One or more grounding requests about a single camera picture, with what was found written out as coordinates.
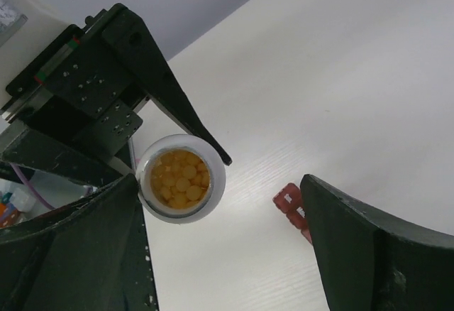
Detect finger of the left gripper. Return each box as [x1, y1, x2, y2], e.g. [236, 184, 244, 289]
[101, 4, 232, 165]
[1, 128, 131, 187]

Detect red weekly pill organizer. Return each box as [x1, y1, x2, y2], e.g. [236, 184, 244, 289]
[272, 182, 313, 244]

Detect white pill bottle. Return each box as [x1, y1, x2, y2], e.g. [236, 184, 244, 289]
[135, 134, 226, 224]

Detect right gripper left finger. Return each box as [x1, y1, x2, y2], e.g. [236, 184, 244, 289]
[1, 175, 159, 310]

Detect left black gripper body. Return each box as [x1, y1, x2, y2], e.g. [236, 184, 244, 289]
[1, 10, 149, 165]

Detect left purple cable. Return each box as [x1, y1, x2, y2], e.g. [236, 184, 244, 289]
[10, 163, 56, 211]

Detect yellow pills in bottle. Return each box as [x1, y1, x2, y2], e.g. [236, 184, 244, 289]
[150, 149, 211, 209]

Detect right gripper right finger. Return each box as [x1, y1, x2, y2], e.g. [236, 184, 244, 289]
[300, 175, 453, 310]

